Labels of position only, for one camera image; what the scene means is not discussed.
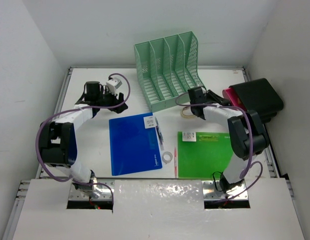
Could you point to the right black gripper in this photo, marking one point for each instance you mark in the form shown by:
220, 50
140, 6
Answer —
217, 98

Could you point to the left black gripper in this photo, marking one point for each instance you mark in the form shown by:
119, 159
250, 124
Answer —
115, 101

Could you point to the yellowish tape roll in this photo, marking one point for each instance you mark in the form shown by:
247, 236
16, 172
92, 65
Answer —
186, 113

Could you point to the black pink drawer box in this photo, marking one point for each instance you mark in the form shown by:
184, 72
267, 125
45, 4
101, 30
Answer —
257, 95

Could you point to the red pen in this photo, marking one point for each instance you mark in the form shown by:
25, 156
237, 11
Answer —
175, 163

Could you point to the clear tape roll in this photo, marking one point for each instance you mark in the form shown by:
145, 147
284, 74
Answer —
167, 157

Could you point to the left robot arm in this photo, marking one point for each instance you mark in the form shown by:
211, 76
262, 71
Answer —
57, 140

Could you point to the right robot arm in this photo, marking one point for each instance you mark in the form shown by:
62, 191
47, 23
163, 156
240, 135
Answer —
247, 134

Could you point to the blue clip file folder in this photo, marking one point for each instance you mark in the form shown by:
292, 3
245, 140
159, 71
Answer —
134, 146

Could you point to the blue pen in package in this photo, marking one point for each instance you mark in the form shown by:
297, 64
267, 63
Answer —
159, 133

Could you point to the green clip file folder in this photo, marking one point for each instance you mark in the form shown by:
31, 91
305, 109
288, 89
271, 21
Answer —
200, 154

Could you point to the green file organizer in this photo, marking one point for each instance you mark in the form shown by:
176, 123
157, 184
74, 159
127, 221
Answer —
167, 68

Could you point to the white front board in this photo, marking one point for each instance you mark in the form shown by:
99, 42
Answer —
158, 210

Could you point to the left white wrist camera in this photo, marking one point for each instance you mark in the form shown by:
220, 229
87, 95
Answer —
113, 84

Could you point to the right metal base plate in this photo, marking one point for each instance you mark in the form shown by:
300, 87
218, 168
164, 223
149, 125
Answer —
213, 192

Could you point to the metal base plate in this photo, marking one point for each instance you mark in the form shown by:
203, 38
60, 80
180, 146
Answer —
213, 192
99, 192

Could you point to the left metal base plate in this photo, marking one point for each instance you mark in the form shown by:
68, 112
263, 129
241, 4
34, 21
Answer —
99, 192

